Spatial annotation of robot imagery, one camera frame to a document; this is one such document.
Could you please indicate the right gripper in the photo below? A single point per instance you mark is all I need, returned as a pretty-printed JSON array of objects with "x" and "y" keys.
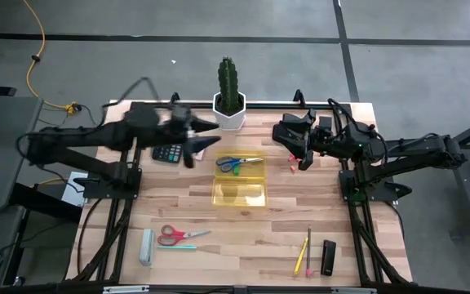
[{"x": 325, "y": 143}]

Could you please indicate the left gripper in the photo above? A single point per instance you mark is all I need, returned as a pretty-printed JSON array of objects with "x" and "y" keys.
[{"x": 178, "y": 130}]

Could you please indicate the small pink eraser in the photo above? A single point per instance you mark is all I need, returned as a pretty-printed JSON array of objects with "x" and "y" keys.
[{"x": 293, "y": 168}]

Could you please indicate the green eraser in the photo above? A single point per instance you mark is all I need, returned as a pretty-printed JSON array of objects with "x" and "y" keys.
[{"x": 236, "y": 170}]

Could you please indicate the yellow transparent pencil case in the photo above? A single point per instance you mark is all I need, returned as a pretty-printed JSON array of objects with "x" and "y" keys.
[{"x": 239, "y": 196}]

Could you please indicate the brown pencil with pink eraser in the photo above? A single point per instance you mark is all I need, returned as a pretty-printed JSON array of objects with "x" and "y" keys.
[{"x": 309, "y": 249}]

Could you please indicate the teal pen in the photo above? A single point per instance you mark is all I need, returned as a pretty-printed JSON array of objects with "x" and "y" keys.
[{"x": 178, "y": 247}]

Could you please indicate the yellow pen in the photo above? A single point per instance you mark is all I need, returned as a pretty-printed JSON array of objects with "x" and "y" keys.
[{"x": 300, "y": 256}]

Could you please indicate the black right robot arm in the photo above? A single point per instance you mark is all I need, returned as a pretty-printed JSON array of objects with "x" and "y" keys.
[{"x": 414, "y": 151}]

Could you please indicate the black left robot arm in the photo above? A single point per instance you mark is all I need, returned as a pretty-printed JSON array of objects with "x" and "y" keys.
[{"x": 76, "y": 141}]

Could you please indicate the white hexagonal plant pot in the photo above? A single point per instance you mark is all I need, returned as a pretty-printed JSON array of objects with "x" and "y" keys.
[{"x": 229, "y": 122}]

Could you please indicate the black calculator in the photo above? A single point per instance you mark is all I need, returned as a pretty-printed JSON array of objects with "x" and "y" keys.
[{"x": 167, "y": 154}]

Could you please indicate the green cactus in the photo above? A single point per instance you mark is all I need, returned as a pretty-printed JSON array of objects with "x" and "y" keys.
[{"x": 228, "y": 85}]

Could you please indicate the black stapler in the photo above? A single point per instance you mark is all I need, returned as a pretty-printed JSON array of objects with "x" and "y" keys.
[{"x": 328, "y": 257}]

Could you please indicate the grey stapler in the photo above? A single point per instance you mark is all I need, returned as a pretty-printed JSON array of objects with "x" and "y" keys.
[{"x": 147, "y": 247}]

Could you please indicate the white power box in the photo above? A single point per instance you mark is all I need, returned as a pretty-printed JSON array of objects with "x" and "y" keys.
[{"x": 74, "y": 192}]

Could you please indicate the black equipment box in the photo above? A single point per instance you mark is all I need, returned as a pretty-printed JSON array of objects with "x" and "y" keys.
[{"x": 39, "y": 202}]

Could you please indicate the grey side table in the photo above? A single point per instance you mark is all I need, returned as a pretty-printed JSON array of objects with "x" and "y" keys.
[{"x": 6, "y": 171}]

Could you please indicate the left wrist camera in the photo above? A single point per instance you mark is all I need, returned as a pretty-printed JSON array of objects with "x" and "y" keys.
[{"x": 181, "y": 113}]

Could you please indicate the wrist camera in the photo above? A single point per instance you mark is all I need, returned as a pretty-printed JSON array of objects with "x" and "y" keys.
[
  {"x": 181, "y": 113},
  {"x": 325, "y": 123}
]

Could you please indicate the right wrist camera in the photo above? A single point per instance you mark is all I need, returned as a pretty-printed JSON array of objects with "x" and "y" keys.
[{"x": 325, "y": 123}]

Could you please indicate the silver metal bracket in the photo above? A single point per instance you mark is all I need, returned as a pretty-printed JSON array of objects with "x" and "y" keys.
[
  {"x": 353, "y": 290},
  {"x": 125, "y": 289}
]

